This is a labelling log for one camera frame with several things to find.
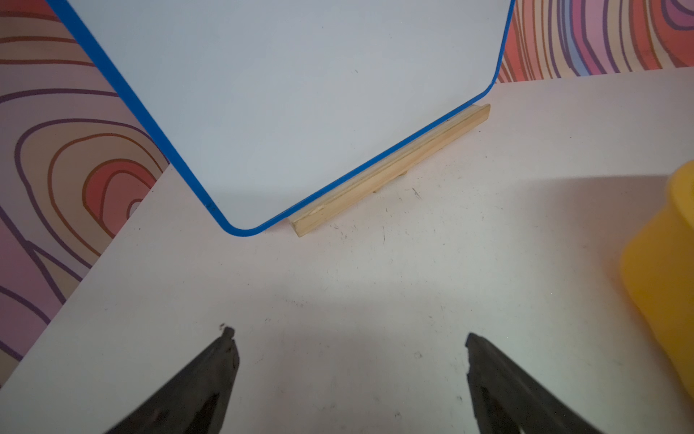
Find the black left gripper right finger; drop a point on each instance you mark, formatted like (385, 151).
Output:
(508, 400)

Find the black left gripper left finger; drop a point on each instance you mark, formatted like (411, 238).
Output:
(196, 399)

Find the yellow plastic storage tray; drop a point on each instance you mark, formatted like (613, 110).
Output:
(656, 268)

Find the wooden whiteboard stand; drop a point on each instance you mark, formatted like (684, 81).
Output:
(337, 201)

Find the blue framed whiteboard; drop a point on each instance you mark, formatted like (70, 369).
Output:
(263, 106)

